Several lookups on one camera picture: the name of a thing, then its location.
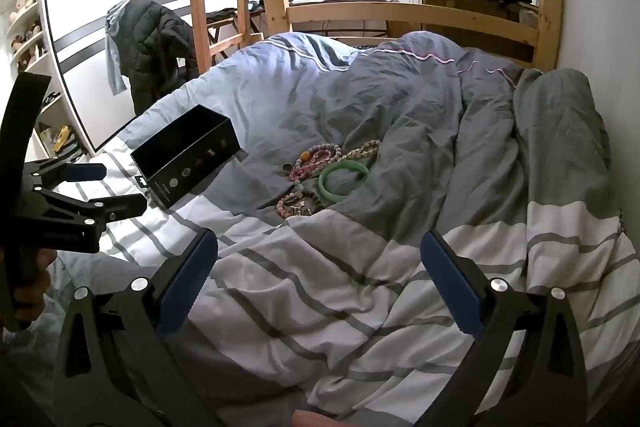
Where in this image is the wooden folding chair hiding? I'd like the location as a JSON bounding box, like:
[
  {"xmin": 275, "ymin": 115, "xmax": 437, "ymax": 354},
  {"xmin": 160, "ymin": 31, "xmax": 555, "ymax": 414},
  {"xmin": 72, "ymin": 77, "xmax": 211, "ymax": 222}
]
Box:
[{"xmin": 205, "ymin": 7, "xmax": 266, "ymax": 55}]

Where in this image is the light blue garment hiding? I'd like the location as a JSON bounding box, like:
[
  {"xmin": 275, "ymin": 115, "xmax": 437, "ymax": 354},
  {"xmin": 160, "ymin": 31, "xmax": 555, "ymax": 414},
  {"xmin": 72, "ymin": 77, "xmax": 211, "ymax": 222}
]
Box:
[{"xmin": 105, "ymin": 2, "xmax": 132, "ymax": 96}]

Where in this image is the pink bead bracelet with charms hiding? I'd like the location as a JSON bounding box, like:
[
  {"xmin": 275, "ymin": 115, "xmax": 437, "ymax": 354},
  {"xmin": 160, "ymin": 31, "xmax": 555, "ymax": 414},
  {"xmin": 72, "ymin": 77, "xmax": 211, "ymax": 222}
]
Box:
[{"xmin": 276, "ymin": 189, "xmax": 323, "ymax": 220}]

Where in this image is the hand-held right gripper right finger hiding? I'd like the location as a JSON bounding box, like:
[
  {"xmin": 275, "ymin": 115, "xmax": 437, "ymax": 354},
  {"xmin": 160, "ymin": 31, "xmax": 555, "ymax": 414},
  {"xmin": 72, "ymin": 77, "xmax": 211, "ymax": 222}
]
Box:
[{"xmin": 420, "ymin": 230, "xmax": 588, "ymax": 427}]

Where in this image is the white sliding wardrobe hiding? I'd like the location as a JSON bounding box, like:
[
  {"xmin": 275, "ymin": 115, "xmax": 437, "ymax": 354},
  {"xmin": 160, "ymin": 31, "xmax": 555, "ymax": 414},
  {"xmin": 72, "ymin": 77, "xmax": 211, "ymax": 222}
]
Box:
[{"xmin": 42, "ymin": 0, "xmax": 201, "ymax": 152}]

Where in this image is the black rectangular box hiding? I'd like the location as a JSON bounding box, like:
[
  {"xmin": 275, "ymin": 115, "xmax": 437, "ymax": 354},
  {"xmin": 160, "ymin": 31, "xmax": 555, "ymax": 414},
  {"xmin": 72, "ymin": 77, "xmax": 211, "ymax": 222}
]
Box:
[{"xmin": 130, "ymin": 104, "xmax": 241, "ymax": 209}]

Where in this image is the white shelf unit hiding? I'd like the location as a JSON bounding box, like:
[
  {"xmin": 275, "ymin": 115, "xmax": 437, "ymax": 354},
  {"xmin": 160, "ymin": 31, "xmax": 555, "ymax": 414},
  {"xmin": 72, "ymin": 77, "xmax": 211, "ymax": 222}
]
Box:
[{"xmin": 0, "ymin": 0, "xmax": 91, "ymax": 162}]

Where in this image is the grey striped duvet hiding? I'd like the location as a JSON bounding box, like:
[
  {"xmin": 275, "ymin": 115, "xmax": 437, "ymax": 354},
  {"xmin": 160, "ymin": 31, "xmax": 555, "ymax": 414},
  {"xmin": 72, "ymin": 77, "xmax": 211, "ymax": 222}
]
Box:
[{"xmin": 50, "ymin": 32, "xmax": 640, "ymax": 427}]

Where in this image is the person's left hand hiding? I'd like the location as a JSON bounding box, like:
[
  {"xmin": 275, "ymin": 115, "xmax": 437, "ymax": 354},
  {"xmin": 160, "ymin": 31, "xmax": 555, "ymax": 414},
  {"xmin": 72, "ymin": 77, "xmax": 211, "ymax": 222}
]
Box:
[{"xmin": 12, "ymin": 249, "xmax": 58, "ymax": 324}]

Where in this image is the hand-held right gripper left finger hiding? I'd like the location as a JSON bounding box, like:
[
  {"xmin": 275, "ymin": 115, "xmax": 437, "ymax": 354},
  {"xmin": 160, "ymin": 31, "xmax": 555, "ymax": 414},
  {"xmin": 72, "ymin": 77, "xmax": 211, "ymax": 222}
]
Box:
[{"xmin": 52, "ymin": 228, "xmax": 226, "ymax": 427}]

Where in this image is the grey bead bracelet yellow bead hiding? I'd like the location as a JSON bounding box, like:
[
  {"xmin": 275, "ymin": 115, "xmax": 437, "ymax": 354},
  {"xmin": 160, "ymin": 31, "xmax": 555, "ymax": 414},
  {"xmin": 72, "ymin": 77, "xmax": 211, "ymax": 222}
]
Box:
[{"xmin": 340, "ymin": 139, "xmax": 382, "ymax": 162}]

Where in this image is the green jade bangle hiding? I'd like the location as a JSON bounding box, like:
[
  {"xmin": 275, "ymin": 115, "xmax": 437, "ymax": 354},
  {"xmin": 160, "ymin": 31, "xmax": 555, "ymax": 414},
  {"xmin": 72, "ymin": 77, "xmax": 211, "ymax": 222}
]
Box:
[{"xmin": 319, "ymin": 160, "xmax": 370, "ymax": 202}]

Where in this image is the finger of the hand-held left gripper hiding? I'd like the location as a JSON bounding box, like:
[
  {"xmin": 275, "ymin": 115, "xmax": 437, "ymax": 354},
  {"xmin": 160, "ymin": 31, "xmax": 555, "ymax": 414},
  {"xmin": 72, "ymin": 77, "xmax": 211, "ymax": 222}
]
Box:
[
  {"xmin": 27, "ymin": 158, "xmax": 107, "ymax": 188},
  {"xmin": 30, "ymin": 187, "xmax": 149, "ymax": 233}
]

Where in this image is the black puffer jacket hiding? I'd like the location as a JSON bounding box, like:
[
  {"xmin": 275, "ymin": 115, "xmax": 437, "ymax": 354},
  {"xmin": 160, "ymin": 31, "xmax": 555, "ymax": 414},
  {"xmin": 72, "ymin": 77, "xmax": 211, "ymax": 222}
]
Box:
[{"xmin": 120, "ymin": 0, "xmax": 201, "ymax": 115}]

